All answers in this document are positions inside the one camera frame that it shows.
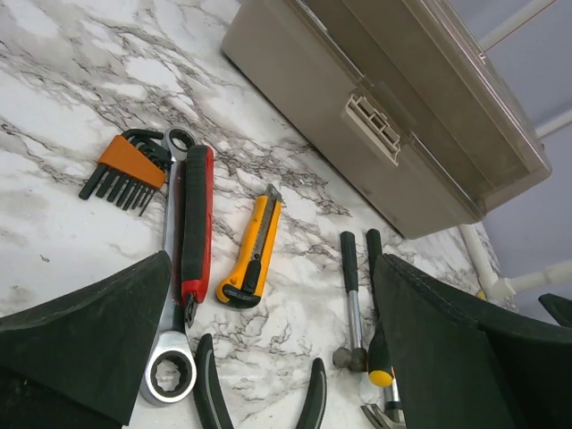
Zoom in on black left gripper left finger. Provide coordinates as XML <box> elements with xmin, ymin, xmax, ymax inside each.
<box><xmin>1</xmin><ymin>251</ymin><xmax>172</xmax><ymax>428</ymax></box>

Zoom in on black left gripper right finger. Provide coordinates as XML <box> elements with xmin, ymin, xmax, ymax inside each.
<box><xmin>374</xmin><ymin>254</ymin><xmax>571</xmax><ymax>428</ymax></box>

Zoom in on black handled pruning shears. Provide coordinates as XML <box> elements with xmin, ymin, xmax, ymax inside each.
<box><xmin>193</xmin><ymin>333</ymin><xmax>327</xmax><ymax>429</ymax></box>

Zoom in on red black handled tool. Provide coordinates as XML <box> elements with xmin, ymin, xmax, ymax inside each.
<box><xmin>181</xmin><ymin>145</ymin><xmax>214</xmax><ymax>328</ymax></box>

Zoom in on translucent brown tool box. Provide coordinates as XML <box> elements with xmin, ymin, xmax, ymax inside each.
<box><xmin>222</xmin><ymin>0</ymin><xmax>551</xmax><ymax>239</ymax></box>

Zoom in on yellow black claw hammer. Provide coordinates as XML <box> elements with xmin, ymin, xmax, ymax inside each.
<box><xmin>360</xmin><ymin>229</ymin><xmax>406</xmax><ymax>428</ymax></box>

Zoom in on silver ratchet combination wrench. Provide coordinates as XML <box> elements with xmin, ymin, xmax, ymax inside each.
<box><xmin>140</xmin><ymin>127</ymin><xmax>196</xmax><ymax>407</ymax></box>

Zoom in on yellow utility knife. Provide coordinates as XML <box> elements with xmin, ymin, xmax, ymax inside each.
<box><xmin>216</xmin><ymin>183</ymin><xmax>282</xmax><ymax>309</ymax></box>

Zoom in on orange hex key set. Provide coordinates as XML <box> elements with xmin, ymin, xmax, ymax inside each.
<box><xmin>79</xmin><ymin>129</ymin><xmax>171</xmax><ymax>214</ymax></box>

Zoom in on small black-handled ball hammer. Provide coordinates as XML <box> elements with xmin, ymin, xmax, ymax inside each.
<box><xmin>332</xmin><ymin>231</ymin><xmax>367</xmax><ymax>373</ymax></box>

